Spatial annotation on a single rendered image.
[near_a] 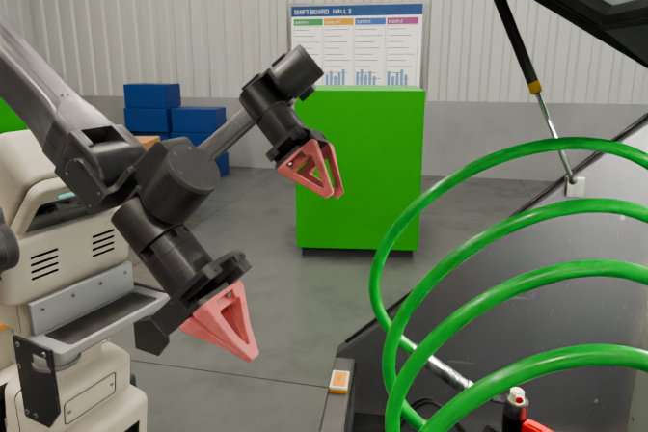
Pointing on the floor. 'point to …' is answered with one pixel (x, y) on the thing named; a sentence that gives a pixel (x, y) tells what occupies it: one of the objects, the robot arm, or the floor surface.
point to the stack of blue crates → (171, 116)
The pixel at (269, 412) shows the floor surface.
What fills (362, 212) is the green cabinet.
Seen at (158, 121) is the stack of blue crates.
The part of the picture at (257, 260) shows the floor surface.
